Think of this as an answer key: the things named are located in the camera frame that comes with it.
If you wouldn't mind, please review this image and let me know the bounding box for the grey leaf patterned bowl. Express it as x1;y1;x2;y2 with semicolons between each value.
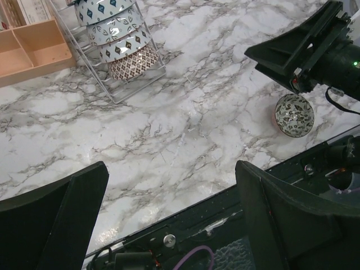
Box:
274;94;314;138

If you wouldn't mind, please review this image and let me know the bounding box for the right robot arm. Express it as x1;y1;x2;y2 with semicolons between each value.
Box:
245;1;359;100

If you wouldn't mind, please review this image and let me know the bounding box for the blue floral bowl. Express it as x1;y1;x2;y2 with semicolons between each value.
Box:
74;0;136;26

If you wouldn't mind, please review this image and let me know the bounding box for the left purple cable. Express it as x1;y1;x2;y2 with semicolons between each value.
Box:
173;245;214;270

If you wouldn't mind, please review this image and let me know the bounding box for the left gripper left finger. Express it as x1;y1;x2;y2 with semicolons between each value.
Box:
1;161;109;269

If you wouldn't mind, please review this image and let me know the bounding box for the brown patterned bowl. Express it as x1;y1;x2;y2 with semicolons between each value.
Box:
108;45;159;80

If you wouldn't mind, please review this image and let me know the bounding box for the pink patterned bowl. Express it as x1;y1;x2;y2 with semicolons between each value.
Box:
97;27;151;63

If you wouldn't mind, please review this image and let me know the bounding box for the red patterned bowl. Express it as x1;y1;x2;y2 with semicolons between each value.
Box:
86;7;143;46

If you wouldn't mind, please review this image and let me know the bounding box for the black mounting rail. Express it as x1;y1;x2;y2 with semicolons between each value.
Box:
83;128;359;269

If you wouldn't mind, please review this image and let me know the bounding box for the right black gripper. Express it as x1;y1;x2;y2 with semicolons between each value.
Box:
245;1;354;94

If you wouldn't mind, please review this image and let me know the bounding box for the orange plastic desk organizer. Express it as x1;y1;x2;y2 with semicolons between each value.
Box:
1;1;76;87

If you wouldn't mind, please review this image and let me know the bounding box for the white wire dish rack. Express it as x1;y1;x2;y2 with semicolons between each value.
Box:
48;1;166;104

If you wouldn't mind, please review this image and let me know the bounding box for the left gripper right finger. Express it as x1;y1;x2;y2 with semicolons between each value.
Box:
235;160;359;269

